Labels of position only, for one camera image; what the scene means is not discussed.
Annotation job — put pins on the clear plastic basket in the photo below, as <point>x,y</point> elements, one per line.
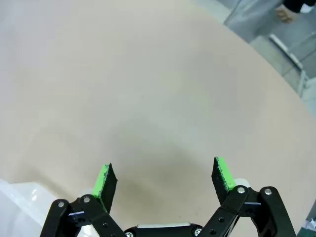
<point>17,205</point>

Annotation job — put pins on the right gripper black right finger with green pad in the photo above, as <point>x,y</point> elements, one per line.
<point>221,182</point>

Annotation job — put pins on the white metal frame bar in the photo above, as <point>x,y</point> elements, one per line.
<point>287,50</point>

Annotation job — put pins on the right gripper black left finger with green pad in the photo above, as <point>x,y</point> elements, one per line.
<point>107,187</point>

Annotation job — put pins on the person's bare hand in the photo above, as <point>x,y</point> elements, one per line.
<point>284,13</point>

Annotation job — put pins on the green box with white paper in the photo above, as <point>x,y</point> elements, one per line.
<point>308,228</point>

